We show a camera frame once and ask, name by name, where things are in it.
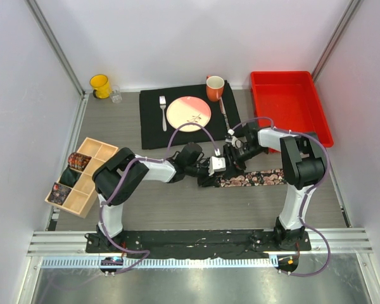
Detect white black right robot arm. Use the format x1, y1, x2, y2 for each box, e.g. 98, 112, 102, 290
224, 122, 329, 250

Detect rolled dark multicolour tie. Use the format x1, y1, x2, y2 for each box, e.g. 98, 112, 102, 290
47, 182, 72, 205

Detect yellow enamel mug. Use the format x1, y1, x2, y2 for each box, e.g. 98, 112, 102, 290
89, 74, 112, 99

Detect floral rose necktie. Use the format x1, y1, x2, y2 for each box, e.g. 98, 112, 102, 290
213, 168, 286, 188

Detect wooden compartment box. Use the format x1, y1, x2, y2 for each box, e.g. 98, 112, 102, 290
45, 137, 118, 218

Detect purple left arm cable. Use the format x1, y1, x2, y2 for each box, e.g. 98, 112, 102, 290
50, 123, 222, 291

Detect black cloth placemat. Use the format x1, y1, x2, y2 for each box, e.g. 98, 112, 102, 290
139, 82, 241, 149

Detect red plastic bin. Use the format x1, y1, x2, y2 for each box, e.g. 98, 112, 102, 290
250, 71, 334, 148

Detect pink cream ceramic plate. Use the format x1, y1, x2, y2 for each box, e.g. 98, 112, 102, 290
166, 96, 212, 129

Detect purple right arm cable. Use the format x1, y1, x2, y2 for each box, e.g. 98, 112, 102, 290
231, 116, 332, 278

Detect clear drinking glass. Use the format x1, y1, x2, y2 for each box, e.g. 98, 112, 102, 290
110, 85, 122, 104

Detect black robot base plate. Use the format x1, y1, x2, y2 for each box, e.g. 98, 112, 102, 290
85, 228, 312, 261

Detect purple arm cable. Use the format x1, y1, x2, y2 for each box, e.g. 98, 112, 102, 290
50, 123, 222, 291
231, 116, 332, 278

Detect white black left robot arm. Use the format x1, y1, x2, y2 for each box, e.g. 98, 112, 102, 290
92, 142, 216, 253

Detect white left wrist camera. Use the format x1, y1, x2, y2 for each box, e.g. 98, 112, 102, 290
208, 148, 226, 176

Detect orange ceramic mug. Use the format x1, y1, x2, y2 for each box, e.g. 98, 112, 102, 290
206, 75, 225, 102

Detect silver fork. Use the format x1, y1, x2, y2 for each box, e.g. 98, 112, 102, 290
159, 96, 167, 132

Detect silver table knife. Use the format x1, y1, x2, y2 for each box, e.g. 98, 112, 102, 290
219, 98, 231, 130

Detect rolled dark green tie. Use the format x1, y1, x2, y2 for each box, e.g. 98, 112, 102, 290
59, 167, 82, 188

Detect rolled red patterned tie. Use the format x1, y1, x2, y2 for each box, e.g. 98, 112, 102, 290
68, 152, 92, 172

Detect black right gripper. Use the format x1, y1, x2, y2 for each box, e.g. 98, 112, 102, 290
217, 144, 267, 181

